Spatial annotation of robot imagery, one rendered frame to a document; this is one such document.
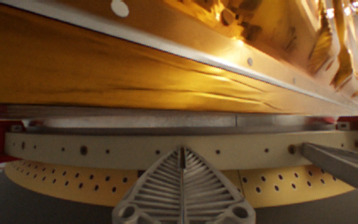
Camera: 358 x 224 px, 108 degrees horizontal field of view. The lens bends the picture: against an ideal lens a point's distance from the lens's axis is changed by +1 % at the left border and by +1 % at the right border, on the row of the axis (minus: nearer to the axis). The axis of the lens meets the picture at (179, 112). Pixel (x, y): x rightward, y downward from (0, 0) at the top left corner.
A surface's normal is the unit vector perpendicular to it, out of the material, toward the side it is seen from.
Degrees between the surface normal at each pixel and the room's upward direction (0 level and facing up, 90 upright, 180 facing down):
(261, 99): 90
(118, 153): 90
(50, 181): 62
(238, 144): 90
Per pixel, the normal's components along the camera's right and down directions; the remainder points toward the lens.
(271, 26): 0.34, 0.70
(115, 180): -0.15, -0.53
